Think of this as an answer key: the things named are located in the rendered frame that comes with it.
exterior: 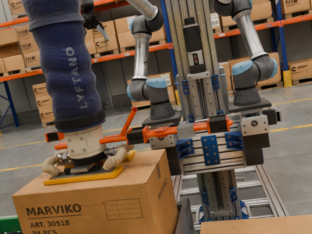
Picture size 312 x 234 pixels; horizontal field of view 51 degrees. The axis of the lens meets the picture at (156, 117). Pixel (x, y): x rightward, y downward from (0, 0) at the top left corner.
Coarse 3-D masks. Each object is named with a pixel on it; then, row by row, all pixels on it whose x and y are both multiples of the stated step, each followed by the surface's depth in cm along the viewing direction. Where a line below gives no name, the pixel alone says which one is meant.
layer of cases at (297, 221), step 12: (288, 216) 154; (300, 216) 152; (204, 228) 158; (216, 228) 156; (228, 228) 154; (240, 228) 152; (252, 228) 150; (264, 228) 148; (276, 228) 146; (288, 228) 145; (300, 228) 143
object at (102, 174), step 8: (96, 168) 138; (120, 168) 139; (56, 176) 142; (64, 176) 140; (72, 176) 139; (80, 176) 137; (88, 176) 136; (96, 176) 134; (104, 176) 134; (112, 176) 133; (48, 184) 140
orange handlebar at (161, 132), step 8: (160, 128) 140; (168, 128) 140; (200, 128) 132; (104, 136) 147; (112, 136) 146; (120, 136) 141; (152, 136) 138; (160, 136) 137; (56, 144) 151; (64, 144) 148
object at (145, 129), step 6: (144, 126) 145; (126, 132) 139; (132, 132) 142; (138, 132) 136; (144, 132) 138; (126, 138) 139; (132, 138) 138; (138, 138) 138; (144, 138) 137; (132, 144) 138
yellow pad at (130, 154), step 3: (129, 153) 157; (132, 153) 156; (126, 156) 152; (129, 156) 152; (132, 156) 155; (126, 159) 151; (129, 159) 151; (99, 162) 154; (102, 162) 154; (69, 165) 158; (72, 165) 158
